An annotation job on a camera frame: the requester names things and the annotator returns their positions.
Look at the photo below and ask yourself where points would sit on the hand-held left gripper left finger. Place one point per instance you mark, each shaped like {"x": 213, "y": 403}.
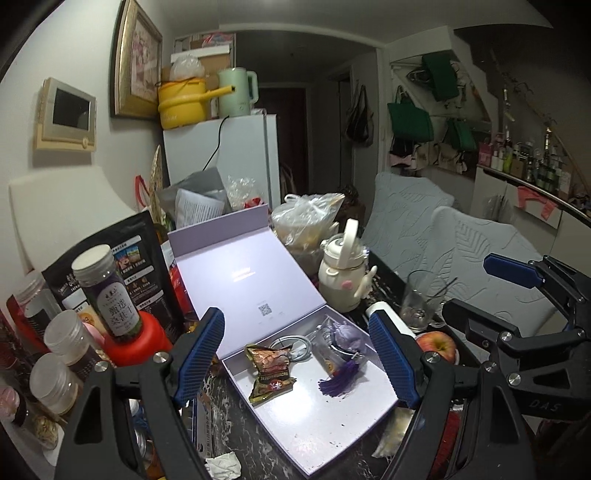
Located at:
{"x": 201, "y": 350}

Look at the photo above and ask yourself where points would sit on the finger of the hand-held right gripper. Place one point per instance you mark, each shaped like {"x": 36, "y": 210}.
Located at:
{"x": 510, "y": 270}
{"x": 480, "y": 323}

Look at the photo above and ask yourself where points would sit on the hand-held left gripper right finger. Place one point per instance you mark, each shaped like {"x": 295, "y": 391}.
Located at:
{"x": 392, "y": 355}

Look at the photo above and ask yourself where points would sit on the purple sachet with tassel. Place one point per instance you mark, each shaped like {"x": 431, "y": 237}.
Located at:
{"x": 346, "y": 337}

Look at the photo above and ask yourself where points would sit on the clear packet with red label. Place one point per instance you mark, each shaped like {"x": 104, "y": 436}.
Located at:
{"x": 323, "y": 355}

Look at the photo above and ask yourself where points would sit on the green brown snack packet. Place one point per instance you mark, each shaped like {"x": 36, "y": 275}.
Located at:
{"x": 272, "y": 374}

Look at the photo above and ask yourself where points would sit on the clear zip bag white contents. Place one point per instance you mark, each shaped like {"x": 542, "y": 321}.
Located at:
{"x": 392, "y": 434}

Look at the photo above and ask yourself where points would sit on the red fuzzy pouch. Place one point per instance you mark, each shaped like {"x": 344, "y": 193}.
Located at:
{"x": 450, "y": 429}

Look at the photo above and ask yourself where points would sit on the lavender gift box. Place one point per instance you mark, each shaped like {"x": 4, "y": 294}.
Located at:
{"x": 300, "y": 415}

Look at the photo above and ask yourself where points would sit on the white paper roll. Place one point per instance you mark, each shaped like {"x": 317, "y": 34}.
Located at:
{"x": 401, "y": 323}

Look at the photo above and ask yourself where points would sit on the red apple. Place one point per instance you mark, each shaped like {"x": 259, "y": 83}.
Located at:
{"x": 436, "y": 344}

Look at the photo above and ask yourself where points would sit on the grey leaf-pattern chair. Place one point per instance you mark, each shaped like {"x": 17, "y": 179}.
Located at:
{"x": 466, "y": 249}
{"x": 406, "y": 203}

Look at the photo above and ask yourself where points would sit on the red container lid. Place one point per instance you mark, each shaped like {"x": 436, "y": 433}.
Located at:
{"x": 147, "y": 337}

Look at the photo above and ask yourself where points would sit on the glass mug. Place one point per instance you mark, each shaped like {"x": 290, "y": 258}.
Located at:
{"x": 415, "y": 300}

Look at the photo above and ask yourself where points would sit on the pink cloth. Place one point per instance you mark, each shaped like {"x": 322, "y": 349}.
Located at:
{"x": 535, "y": 201}

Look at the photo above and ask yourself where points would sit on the white counter cabinet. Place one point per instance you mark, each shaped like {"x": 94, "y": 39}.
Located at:
{"x": 494, "y": 194}

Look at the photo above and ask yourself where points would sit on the blue white medicine box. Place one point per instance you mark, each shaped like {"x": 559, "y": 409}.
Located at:
{"x": 205, "y": 429}

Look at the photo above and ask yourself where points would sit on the cream bottle with plush charm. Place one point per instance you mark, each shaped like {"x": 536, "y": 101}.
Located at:
{"x": 337, "y": 281}

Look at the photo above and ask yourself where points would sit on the jar with dark label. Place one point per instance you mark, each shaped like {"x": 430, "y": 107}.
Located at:
{"x": 115, "y": 309}

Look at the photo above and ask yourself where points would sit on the row of bottles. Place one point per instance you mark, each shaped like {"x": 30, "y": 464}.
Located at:
{"x": 531, "y": 166}

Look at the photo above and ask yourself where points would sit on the black printed pouch bag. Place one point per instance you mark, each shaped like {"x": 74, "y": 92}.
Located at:
{"x": 138, "y": 258}

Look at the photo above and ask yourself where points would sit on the crumpled white tissue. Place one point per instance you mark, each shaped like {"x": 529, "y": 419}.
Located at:
{"x": 224, "y": 466}

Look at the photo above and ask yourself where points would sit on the green tote bag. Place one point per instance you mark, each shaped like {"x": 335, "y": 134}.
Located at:
{"x": 461, "y": 136}
{"x": 411, "y": 120}
{"x": 441, "y": 76}

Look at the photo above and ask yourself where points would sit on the printed white paper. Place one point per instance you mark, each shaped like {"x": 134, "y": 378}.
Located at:
{"x": 198, "y": 207}

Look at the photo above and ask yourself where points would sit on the clear jar orange contents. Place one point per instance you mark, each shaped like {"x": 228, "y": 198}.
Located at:
{"x": 53, "y": 381}

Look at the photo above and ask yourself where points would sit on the clear bag red contents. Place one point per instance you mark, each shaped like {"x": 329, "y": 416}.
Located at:
{"x": 244, "y": 191}

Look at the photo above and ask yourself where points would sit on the white plastic bag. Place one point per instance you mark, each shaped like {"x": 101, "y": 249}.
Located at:
{"x": 300, "y": 217}

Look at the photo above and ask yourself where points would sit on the tall clear jar dark contents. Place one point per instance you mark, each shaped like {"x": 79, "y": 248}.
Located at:
{"x": 37, "y": 304}

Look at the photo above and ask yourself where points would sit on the grey plastic bag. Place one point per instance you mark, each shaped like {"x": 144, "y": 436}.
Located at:
{"x": 203, "y": 180}

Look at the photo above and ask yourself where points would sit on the gold leaf ornament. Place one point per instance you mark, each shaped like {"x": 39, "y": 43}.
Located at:
{"x": 158, "y": 180}

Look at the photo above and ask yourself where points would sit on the clear jar red contents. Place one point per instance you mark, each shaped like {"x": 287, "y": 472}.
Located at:
{"x": 14, "y": 341}

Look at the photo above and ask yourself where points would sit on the white foam board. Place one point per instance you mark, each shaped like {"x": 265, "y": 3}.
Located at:
{"x": 60, "y": 217}

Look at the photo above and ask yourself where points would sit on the small pink jar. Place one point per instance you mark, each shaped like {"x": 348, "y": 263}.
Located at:
{"x": 11, "y": 404}

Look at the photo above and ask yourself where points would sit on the white fridge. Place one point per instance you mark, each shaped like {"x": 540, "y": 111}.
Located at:
{"x": 244, "y": 147}

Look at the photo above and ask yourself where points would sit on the black hanging bag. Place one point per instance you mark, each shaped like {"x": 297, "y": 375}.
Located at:
{"x": 359, "y": 120}

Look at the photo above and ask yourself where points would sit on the yellow pot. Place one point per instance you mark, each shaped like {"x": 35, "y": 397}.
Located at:
{"x": 180, "y": 104}

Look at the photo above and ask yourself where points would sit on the pale green electric kettle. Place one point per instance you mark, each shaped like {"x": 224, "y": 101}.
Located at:
{"x": 235, "y": 94}

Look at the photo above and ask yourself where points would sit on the clear plastic bag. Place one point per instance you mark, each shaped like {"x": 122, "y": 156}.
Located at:
{"x": 187, "y": 69}

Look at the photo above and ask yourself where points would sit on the cardboard box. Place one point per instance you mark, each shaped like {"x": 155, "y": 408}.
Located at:
{"x": 221, "y": 55}

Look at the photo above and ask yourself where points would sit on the gold framed picture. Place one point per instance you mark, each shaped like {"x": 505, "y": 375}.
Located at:
{"x": 138, "y": 60}

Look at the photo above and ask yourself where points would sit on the wall intercom panel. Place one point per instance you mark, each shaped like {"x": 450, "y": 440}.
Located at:
{"x": 69, "y": 110}

